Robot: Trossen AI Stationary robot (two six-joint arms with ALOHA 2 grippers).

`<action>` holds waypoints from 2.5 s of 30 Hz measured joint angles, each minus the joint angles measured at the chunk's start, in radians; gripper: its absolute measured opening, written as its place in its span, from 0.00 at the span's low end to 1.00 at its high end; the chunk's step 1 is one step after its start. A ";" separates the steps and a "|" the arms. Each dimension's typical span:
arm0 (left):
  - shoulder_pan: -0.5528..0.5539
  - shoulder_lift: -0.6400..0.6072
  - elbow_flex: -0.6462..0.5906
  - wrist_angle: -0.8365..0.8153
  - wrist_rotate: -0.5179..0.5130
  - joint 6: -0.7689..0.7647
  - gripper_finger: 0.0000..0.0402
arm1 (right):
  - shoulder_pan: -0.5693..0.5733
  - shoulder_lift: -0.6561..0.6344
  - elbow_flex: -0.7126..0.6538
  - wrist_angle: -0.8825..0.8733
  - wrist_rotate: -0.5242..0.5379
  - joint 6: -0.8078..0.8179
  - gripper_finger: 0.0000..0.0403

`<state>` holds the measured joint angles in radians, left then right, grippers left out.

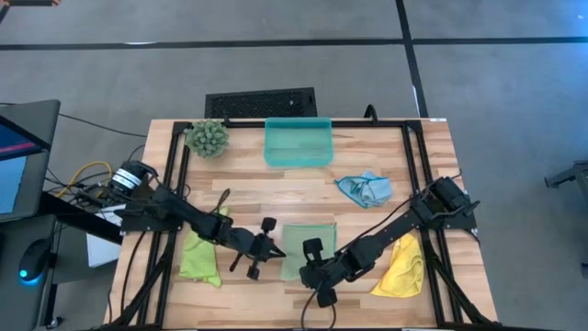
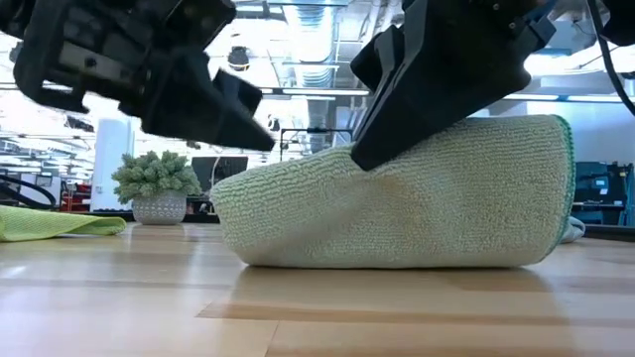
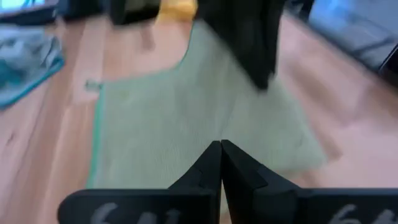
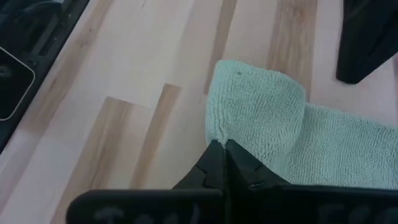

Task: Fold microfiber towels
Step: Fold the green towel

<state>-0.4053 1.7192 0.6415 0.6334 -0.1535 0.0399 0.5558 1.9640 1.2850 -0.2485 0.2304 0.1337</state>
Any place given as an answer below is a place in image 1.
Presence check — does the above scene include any artificial plant in white pot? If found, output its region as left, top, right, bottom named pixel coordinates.
left=184, top=118, right=231, bottom=159

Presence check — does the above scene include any black aluminium table frame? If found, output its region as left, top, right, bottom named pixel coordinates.
left=103, top=118, right=500, bottom=330

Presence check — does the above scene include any teal translucent plastic bin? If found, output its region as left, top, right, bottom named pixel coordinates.
left=263, top=116, right=334, bottom=168

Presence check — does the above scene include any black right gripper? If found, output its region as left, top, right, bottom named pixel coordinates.
left=299, top=255, right=346, bottom=309

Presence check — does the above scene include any lime green microfiber towel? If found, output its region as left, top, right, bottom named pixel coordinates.
left=178, top=207, right=230, bottom=289

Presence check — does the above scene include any yellow cable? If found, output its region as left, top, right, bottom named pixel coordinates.
left=57, top=160, right=114, bottom=199

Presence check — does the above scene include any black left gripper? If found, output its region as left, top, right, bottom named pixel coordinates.
left=228, top=227, right=288, bottom=281

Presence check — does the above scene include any black computer mouse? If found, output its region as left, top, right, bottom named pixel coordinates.
left=17, top=238, right=53, bottom=283

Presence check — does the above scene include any yellow microfiber towel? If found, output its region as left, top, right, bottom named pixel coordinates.
left=369, top=232, right=425, bottom=299

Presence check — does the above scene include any dark grey laptop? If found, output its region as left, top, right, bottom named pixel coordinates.
left=0, top=99, right=62, bottom=224

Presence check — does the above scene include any mint green microfiber towel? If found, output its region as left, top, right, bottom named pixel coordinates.
left=279, top=223, right=338, bottom=282

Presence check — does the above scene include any light blue microfiber towel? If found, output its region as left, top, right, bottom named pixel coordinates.
left=334, top=171, right=394, bottom=210

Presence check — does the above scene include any black floor stand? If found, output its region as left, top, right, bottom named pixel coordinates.
left=544, top=159, right=588, bottom=189

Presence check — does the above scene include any white paper sheet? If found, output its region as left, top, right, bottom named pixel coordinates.
left=85, top=204, right=126, bottom=268

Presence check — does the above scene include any dark grey side desk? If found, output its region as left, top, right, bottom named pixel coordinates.
left=0, top=190, right=125, bottom=331

